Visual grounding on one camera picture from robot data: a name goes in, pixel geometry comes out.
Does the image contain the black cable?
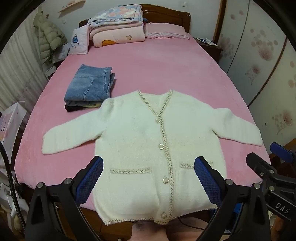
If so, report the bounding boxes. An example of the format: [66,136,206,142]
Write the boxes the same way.
[0,142,26,232]

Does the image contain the white knit cardigan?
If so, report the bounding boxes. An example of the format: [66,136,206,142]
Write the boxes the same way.
[42,89,263,226]

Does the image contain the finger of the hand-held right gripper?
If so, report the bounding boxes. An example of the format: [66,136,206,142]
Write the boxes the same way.
[246,152,278,183]
[270,142,296,163]

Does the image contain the floral wardrobe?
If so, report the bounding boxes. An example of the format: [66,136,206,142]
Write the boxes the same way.
[213,0,296,149]

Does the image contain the green puffer jacket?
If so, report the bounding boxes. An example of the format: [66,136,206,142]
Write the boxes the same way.
[33,11,67,64]

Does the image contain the small pink cushion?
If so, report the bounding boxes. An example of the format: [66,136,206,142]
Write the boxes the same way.
[68,25,90,55]

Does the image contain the pink bed with wooden headboard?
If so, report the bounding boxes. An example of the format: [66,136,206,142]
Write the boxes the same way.
[14,3,271,223]

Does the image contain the folded blue jeans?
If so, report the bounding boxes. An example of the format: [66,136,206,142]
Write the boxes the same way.
[64,64,115,107]

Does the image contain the light printed cloth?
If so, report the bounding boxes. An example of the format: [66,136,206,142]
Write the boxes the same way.
[52,43,70,64]

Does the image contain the white storage box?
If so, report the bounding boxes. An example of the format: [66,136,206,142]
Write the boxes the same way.
[44,65,57,80]

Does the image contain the white printed gift bag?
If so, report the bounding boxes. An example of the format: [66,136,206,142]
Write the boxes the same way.
[0,102,28,172]

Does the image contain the dark wooden nightstand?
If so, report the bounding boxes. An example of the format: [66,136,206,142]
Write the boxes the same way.
[193,37,223,64]

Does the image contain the folded dark garment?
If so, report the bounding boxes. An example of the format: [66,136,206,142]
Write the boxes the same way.
[65,102,102,113]

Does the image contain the folded floral quilt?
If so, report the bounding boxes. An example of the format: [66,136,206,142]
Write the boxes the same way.
[88,3,142,29]

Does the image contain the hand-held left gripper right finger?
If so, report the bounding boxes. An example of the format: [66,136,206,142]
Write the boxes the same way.
[194,156,271,241]

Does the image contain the wooden wall shelf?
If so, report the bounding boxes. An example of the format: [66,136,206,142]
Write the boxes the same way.
[58,0,82,12]

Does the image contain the folded pink quilt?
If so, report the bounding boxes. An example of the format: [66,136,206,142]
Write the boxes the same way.
[89,22,146,48]

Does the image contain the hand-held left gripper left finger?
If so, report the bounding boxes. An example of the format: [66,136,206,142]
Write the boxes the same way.
[24,156,104,241]

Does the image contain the pink pillow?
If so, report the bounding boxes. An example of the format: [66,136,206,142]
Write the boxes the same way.
[143,23,191,40]

